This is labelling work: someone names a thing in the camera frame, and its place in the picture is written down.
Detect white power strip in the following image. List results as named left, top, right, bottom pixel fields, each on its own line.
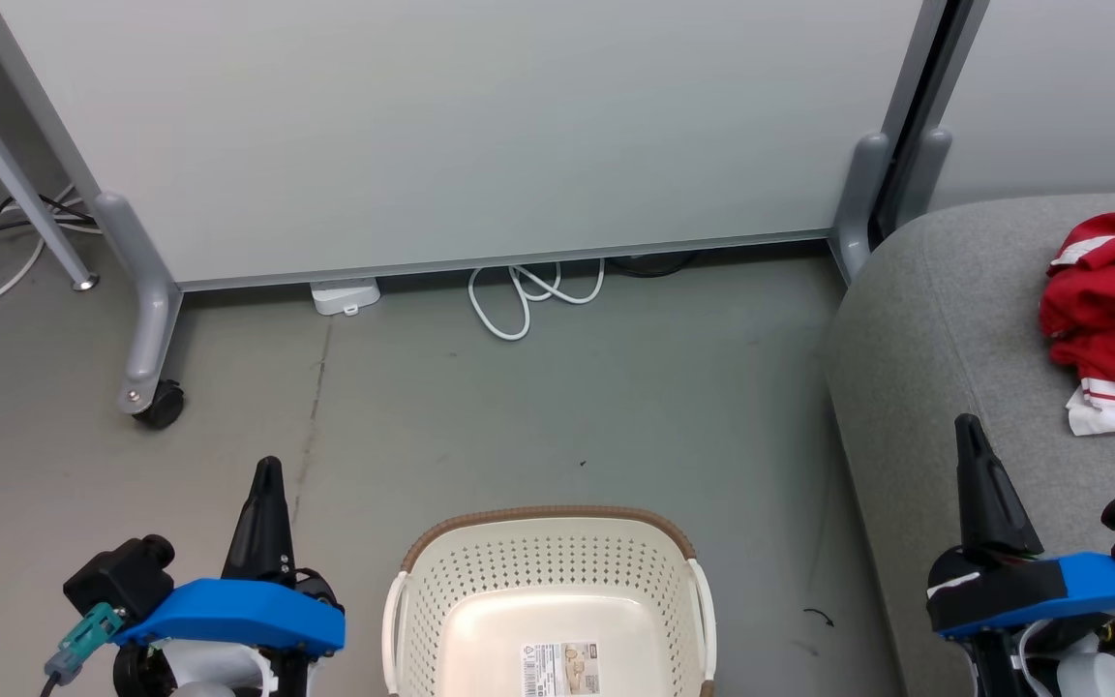
left=311, top=278, right=381, bottom=317

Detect black caster wheel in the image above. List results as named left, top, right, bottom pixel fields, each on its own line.
left=132, top=379, right=186, bottom=431

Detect red white striped garment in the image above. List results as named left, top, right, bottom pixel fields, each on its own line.
left=1039, top=211, right=1115, bottom=437

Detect black floor cables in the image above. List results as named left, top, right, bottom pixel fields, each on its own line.
left=0, top=177, right=99, bottom=316

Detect white partition panel grey frame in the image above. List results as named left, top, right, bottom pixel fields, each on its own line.
left=0, top=0, right=950, bottom=291
left=925, top=0, right=1115, bottom=214

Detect teal cable connector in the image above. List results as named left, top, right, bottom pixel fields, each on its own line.
left=45, top=602, right=125, bottom=679

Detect cream perforated laundry basket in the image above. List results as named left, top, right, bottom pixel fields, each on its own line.
left=381, top=505, right=718, bottom=697

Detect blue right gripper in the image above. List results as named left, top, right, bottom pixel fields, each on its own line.
left=925, top=413, right=1115, bottom=642

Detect black cable under partition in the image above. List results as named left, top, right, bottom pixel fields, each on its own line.
left=606, top=252, right=696, bottom=279

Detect long white floor cable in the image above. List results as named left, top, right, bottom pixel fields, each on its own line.
left=0, top=184, right=102, bottom=313

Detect grey metal table leg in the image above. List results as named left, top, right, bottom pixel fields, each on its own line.
left=0, top=48, right=101, bottom=291

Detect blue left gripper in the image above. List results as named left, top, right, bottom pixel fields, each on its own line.
left=114, top=455, right=347, bottom=697

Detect grey fabric sofa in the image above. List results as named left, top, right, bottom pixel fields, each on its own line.
left=824, top=192, right=1115, bottom=697

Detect white looped cable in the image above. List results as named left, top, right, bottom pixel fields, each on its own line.
left=467, top=258, right=607, bottom=342

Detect grey partition foot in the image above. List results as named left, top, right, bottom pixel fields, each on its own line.
left=829, top=131, right=892, bottom=284
left=93, top=191, right=183, bottom=417
left=891, top=126, right=953, bottom=233

